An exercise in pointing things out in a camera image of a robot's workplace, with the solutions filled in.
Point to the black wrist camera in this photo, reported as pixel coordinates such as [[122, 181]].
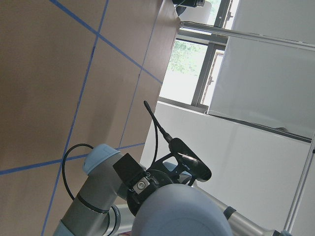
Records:
[[189, 160]]

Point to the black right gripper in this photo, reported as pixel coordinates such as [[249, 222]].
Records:
[[141, 182]]

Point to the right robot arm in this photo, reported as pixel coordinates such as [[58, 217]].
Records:
[[114, 191]]

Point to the white whiteboard panel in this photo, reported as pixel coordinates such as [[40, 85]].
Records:
[[267, 84]]

